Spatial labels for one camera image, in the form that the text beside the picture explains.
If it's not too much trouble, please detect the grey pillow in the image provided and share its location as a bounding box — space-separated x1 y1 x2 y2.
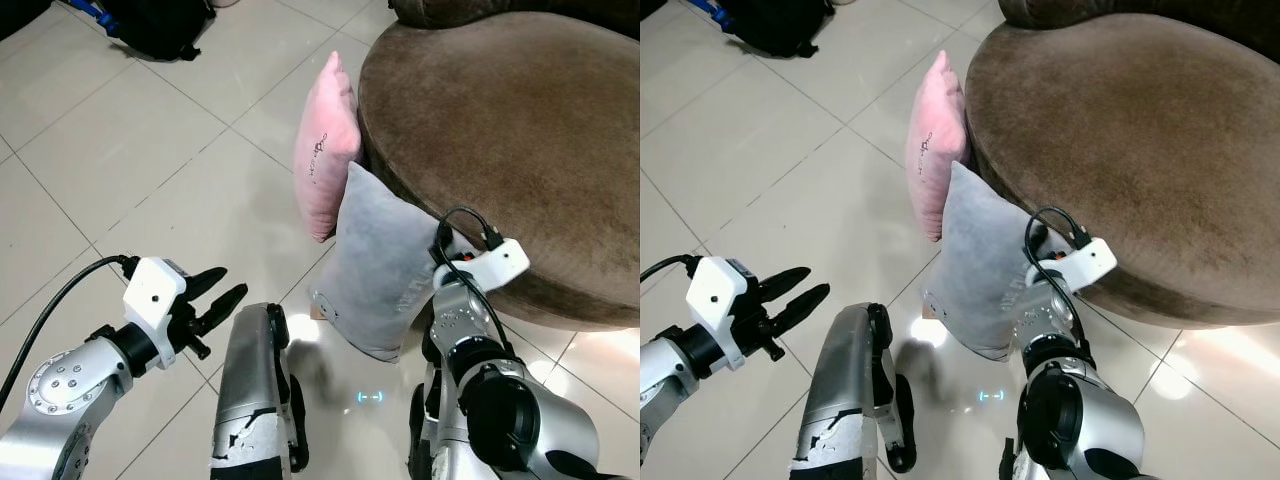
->
309 160 442 363
920 160 1047 362

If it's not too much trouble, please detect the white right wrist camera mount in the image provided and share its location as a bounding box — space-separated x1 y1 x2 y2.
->
432 237 531 294
1030 236 1119 294

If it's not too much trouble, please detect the blue strap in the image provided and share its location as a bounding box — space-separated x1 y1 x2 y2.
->
686 0 743 32
64 0 123 40

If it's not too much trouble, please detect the silver right robot leg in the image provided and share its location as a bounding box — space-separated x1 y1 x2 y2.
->
998 435 1031 480
407 340 459 480

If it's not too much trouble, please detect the brown velvet sofa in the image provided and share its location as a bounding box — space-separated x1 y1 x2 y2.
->
358 0 641 333
965 0 1280 332

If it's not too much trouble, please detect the pink pillow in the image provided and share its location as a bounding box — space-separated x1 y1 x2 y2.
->
293 50 363 244
905 50 972 244

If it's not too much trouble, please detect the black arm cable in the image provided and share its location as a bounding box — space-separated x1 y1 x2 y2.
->
434 205 513 353
640 253 703 284
1023 204 1098 348
0 254 139 413

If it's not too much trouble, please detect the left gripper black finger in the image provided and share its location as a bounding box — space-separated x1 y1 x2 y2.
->
767 282 832 337
185 266 230 302
195 283 250 337
756 265 812 304

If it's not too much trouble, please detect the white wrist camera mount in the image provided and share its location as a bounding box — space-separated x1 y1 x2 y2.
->
432 237 531 294
1030 236 1119 294
688 256 754 347
122 257 191 342

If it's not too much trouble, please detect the black backpack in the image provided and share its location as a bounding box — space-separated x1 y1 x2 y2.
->
100 0 217 62
720 0 837 59

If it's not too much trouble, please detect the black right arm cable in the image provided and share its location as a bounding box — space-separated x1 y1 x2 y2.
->
1023 204 1098 348
434 205 513 353

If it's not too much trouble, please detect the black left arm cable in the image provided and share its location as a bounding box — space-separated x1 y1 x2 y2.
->
0 254 139 413
640 253 703 284

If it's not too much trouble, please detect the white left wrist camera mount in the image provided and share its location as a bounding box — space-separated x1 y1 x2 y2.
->
688 256 754 347
122 257 191 342

